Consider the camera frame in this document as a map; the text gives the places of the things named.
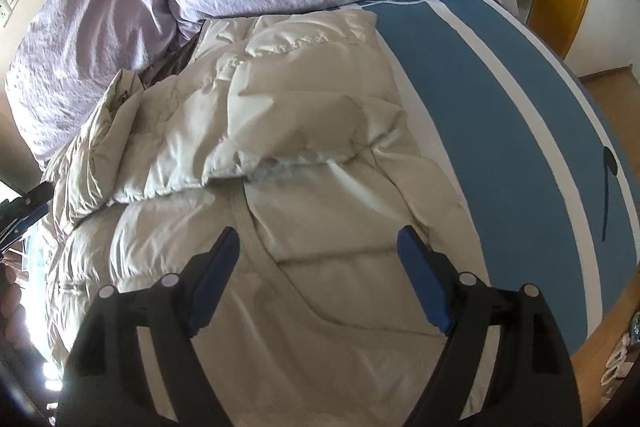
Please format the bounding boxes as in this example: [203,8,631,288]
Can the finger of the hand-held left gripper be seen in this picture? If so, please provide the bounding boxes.
[0,181,55,253]

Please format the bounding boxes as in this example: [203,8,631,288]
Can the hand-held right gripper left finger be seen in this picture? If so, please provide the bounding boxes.
[55,226,242,427]

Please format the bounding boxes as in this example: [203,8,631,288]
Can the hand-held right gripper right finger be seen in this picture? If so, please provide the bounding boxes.
[396,225,584,427]

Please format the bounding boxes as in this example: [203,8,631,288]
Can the beige puffer jacket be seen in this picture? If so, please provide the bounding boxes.
[42,9,501,427]

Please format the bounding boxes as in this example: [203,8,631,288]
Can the greyish purple bedding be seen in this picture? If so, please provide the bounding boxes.
[5,0,211,168]

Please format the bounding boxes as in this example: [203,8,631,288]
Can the blue white striped bed sheet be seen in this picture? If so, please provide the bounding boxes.
[350,0,640,358]

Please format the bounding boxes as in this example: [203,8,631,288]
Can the white slippers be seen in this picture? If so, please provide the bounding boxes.
[597,332,636,403]

